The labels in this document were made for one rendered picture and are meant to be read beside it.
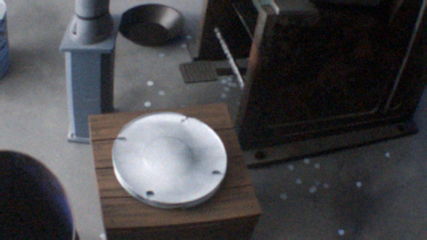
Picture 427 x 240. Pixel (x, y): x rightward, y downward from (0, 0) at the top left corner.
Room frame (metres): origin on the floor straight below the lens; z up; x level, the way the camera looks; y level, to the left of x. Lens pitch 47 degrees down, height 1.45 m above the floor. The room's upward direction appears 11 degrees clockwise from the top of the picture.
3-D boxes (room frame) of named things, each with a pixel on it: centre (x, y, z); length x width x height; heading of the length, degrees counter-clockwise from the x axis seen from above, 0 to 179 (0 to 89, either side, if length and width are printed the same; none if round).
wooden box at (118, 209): (0.85, 0.09, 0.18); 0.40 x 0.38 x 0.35; 111
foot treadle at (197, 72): (1.51, -0.13, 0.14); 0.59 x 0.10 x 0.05; 114
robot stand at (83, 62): (1.21, 0.43, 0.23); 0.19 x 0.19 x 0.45; 8
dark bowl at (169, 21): (1.78, 0.34, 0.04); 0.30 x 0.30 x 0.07
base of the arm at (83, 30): (1.21, 0.43, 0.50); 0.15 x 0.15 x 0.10
